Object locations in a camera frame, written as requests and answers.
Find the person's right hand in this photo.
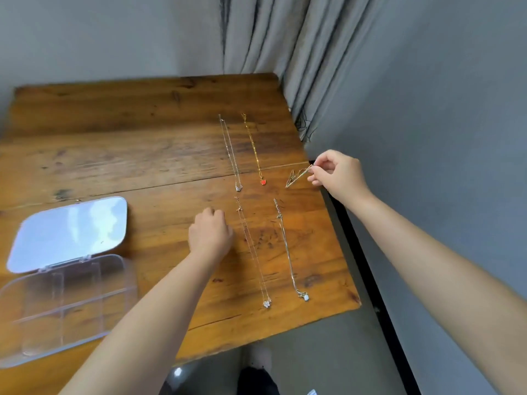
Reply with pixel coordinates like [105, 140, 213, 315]
[307, 149, 374, 207]

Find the person's dark trouser leg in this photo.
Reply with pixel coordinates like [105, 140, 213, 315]
[236, 366, 281, 395]

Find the clear plastic compartment box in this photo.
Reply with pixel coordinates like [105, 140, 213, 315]
[0, 196, 139, 369]

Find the thin gold chain necklace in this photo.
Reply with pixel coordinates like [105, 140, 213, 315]
[285, 164, 315, 189]

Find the black skirting strip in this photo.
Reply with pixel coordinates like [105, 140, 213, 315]
[309, 160, 421, 395]

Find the person's right forearm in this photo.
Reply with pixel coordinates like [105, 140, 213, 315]
[342, 189, 527, 395]

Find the gold necklace with red pendant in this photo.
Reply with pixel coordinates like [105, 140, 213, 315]
[241, 113, 268, 186]

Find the person's left hand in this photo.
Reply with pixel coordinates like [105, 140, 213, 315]
[188, 207, 235, 264]

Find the person's left forearm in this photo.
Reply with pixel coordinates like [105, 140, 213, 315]
[59, 250, 225, 395]

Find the silver necklace with clear pendant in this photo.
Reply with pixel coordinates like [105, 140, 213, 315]
[218, 114, 243, 192]

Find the person's light shoe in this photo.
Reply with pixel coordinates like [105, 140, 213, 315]
[246, 342, 273, 371]

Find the silver necklace with white pendant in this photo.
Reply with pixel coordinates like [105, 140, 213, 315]
[273, 197, 310, 302]

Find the grey curtain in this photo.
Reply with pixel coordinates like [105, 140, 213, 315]
[220, 0, 388, 143]

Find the rose gold necklace, crystal pendant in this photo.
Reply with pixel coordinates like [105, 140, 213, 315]
[234, 196, 272, 309]

